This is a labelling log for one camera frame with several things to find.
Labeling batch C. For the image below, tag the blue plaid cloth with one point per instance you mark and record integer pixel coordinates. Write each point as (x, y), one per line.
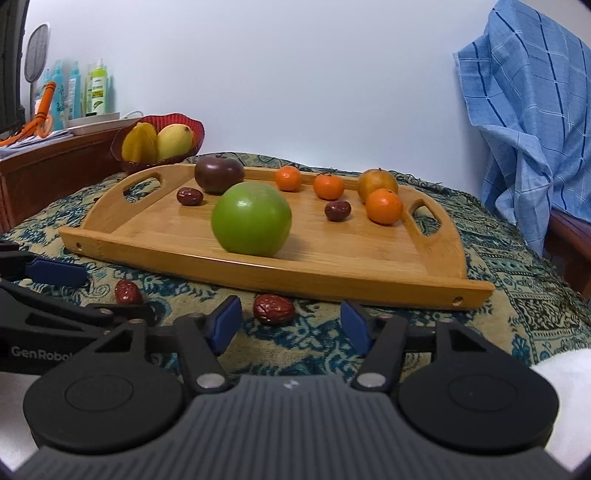
(531, 115)

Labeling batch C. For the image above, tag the stack of papers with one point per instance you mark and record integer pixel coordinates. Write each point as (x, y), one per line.
(32, 141)

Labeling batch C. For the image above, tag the paisley patterned blanket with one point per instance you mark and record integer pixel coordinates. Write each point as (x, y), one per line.
(508, 286)

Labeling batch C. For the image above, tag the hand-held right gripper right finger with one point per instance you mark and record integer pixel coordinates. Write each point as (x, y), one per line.
(356, 325)

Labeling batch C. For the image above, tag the teal spray bottle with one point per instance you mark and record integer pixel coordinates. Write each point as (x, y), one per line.
(75, 94)

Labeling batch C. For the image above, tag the green label bottle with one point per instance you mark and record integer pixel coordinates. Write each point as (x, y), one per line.
(97, 92)

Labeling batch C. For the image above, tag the golden brown pear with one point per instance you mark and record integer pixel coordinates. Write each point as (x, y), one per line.
(376, 182)

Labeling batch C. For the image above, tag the dark monitor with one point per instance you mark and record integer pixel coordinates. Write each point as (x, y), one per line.
(9, 69)

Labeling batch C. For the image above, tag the yellow mango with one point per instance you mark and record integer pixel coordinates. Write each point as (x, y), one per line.
(174, 141)

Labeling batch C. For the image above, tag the tangerine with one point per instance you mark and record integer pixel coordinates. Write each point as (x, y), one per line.
(288, 179)
(328, 187)
(384, 207)

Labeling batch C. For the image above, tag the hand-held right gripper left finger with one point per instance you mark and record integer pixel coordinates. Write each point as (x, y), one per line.
(226, 325)

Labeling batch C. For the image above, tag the wooden cabinet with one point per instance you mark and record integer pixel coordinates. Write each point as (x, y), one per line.
(51, 170)

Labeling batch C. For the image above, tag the white cloth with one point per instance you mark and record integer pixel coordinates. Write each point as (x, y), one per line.
(570, 397)

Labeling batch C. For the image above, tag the dark purple round fruit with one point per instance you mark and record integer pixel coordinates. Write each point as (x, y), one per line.
(218, 174)

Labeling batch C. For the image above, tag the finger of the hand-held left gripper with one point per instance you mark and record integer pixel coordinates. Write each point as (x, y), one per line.
(57, 272)
(55, 302)

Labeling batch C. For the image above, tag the round mesh swatter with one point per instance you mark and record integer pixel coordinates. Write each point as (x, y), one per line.
(37, 53)

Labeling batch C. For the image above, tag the white power strip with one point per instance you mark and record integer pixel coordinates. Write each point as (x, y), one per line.
(92, 120)

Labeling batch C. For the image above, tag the red date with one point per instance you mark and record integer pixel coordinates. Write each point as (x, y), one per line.
(273, 309)
(337, 211)
(189, 196)
(128, 292)

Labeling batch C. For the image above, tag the red fruit bowl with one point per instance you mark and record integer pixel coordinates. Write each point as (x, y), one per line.
(194, 131)

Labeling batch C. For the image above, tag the green apple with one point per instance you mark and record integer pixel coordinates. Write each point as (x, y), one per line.
(251, 219)

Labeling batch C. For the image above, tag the wooden tray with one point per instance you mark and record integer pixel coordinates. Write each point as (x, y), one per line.
(323, 249)

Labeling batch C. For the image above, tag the yellow starfruit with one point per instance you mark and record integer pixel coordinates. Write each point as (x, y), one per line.
(138, 144)

